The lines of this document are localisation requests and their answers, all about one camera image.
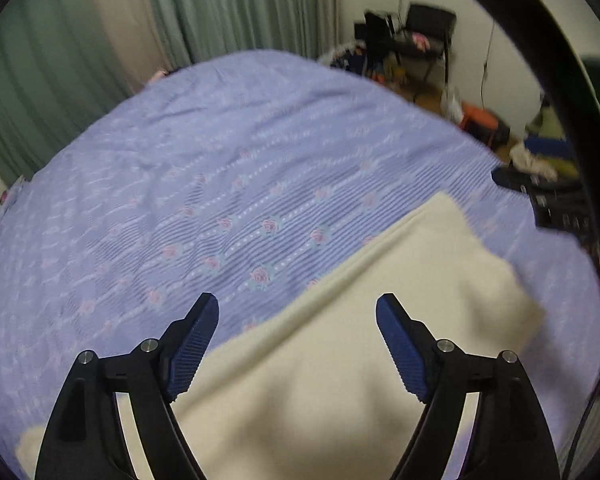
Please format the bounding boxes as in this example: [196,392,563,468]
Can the thin wall cable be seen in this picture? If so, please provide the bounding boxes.
[479,19,497,107]

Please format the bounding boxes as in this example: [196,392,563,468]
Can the white crumpled cloth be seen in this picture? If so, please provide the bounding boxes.
[509,142,560,182]

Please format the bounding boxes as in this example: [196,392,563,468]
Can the dark stand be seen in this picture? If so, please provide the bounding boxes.
[363,10,399,63]

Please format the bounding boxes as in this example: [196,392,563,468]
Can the pile of dark clothes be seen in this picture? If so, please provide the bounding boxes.
[324,41,370,75]

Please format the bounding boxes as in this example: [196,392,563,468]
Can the white plastic bag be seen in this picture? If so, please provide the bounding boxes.
[441,86,464,122]

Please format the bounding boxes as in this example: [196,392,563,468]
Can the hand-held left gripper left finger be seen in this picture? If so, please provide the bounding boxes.
[34,293,220,480]

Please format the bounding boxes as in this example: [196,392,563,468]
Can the black chair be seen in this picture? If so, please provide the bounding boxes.
[394,3,457,87]

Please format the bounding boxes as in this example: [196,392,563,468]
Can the beige curtain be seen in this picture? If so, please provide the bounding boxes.
[77,0,191,96]

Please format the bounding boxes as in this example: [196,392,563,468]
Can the purple floral bedsheet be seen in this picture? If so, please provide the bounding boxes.
[0,49,600,480]

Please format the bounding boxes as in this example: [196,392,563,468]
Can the blue mat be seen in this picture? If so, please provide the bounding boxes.
[524,134,576,162]

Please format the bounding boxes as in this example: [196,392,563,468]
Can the cream pants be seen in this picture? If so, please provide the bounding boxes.
[17,191,548,480]

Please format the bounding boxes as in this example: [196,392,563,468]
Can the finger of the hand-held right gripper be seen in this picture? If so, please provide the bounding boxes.
[491,165,537,195]

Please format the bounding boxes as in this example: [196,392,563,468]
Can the black curved cable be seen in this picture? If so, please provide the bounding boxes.
[430,0,600,291]

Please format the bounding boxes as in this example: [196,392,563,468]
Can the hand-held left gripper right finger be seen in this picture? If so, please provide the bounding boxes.
[376,294,561,480]

